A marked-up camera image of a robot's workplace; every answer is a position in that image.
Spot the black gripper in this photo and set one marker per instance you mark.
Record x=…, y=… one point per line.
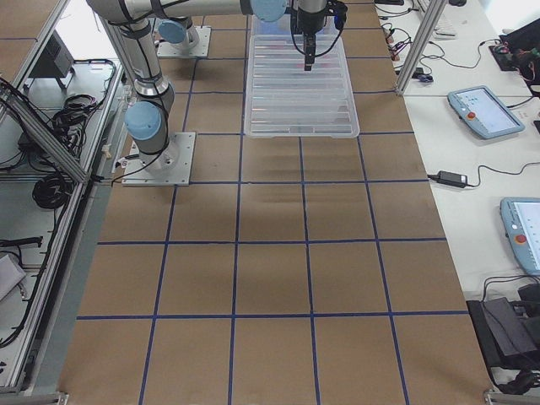
x=306, y=23

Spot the clear plastic box lid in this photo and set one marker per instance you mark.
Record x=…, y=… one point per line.
x=284, y=100

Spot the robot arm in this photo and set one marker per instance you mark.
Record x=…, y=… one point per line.
x=179, y=32
x=147, y=121

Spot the clear plastic storage box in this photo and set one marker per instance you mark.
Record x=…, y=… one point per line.
x=287, y=24

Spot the upper teach pendant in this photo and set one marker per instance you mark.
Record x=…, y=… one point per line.
x=484, y=113

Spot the teach pendant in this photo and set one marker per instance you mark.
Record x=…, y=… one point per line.
x=484, y=113
x=520, y=217

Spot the black power adapter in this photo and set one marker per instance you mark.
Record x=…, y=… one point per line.
x=452, y=179

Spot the lower teach pendant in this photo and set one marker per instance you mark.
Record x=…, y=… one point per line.
x=520, y=217

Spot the black laptop stand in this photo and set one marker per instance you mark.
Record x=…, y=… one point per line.
x=507, y=332

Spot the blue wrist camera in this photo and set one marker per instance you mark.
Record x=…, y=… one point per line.
x=338, y=10

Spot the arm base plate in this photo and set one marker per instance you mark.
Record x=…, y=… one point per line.
x=172, y=167
x=166, y=50

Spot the aluminium frame post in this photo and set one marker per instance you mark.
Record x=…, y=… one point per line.
x=420, y=40

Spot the aluminium frame rail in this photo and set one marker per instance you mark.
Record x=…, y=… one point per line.
x=36, y=128

